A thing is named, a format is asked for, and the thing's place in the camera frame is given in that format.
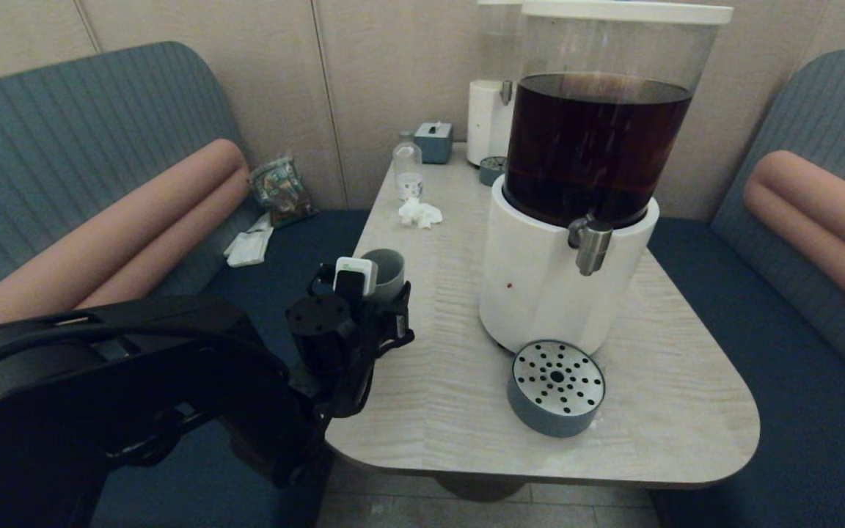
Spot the metal dispenser tap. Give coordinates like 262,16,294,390
568,215,615,277

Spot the pink bolster cushion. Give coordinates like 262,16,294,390
743,150,845,331
0,139,250,338

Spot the round table pedestal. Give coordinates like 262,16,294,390
434,475,530,503

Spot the clear plastic bottle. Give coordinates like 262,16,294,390
392,131,423,202

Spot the white dispenser lid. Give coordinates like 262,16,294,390
522,0,734,26

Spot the crumpled white tissue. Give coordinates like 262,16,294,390
398,197,444,230

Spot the grey-blue plastic cup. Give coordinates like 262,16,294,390
361,249,406,304

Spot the small blue drip tray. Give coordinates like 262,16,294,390
479,156,509,186

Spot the white napkin pack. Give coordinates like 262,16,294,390
224,213,275,268

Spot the blue perforated drip tray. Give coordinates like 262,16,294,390
507,340,606,439

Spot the large dark tea dispenser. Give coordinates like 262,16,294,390
478,0,734,356

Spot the blue upholstered bench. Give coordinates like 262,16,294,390
0,41,372,528
646,50,845,528

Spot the blue-grey tissue box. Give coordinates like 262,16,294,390
414,122,454,165

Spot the printed snack bag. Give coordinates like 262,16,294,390
248,155,318,228

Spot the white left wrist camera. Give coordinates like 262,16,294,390
334,257,378,297

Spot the small white drink dispenser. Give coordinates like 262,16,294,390
467,0,530,167

